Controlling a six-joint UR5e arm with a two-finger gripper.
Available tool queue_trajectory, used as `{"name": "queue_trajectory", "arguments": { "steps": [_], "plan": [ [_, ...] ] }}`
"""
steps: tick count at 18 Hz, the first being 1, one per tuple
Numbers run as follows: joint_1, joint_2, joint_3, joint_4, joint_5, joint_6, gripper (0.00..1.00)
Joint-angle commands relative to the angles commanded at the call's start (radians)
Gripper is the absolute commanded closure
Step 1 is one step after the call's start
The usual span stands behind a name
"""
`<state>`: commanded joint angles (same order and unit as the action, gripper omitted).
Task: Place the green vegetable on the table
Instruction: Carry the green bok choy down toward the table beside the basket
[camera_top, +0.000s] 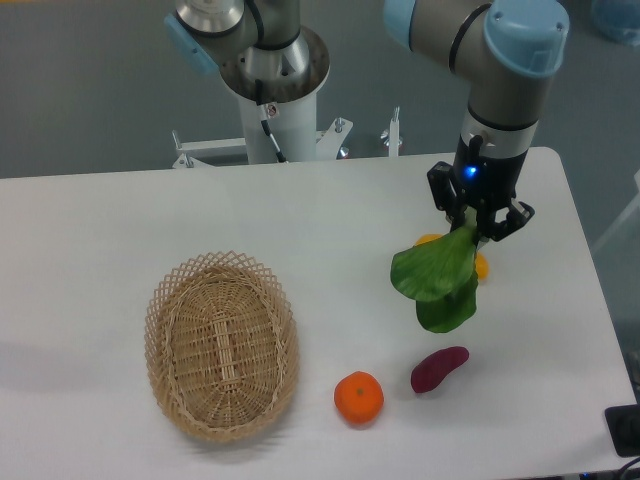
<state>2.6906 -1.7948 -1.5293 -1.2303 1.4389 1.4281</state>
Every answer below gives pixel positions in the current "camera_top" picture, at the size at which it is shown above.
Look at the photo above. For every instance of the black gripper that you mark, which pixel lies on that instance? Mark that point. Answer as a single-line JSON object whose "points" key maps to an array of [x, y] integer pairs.
{"points": [[484, 183]]}

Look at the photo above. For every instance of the green leafy bok choy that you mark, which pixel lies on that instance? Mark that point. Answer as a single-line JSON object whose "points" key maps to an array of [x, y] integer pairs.
{"points": [[440, 277]]}

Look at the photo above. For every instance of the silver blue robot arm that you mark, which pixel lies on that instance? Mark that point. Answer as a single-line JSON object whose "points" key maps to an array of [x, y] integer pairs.
{"points": [[509, 52]]}

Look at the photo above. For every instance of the yellow mango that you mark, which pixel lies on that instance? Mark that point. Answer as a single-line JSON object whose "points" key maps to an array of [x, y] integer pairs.
{"points": [[482, 267]]}

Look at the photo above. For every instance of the purple sweet potato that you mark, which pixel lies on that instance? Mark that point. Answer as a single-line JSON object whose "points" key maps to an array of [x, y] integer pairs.
{"points": [[431, 371]]}

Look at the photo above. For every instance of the orange tangerine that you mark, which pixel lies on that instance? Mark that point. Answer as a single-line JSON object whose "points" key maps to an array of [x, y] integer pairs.
{"points": [[359, 398]]}

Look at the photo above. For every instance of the blue plastic bag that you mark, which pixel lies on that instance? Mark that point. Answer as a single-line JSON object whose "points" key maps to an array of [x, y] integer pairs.
{"points": [[618, 20]]}

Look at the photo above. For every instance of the black device at edge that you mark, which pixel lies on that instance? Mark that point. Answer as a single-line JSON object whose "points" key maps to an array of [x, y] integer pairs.
{"points": [[623, 426]]}

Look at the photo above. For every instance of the woven wicker basket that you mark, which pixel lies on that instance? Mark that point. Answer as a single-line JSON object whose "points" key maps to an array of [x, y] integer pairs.
{"points": [[221, 347]]}

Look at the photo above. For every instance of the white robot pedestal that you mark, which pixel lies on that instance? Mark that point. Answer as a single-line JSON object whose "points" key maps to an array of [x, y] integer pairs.
{"points": [[276, 93]]}

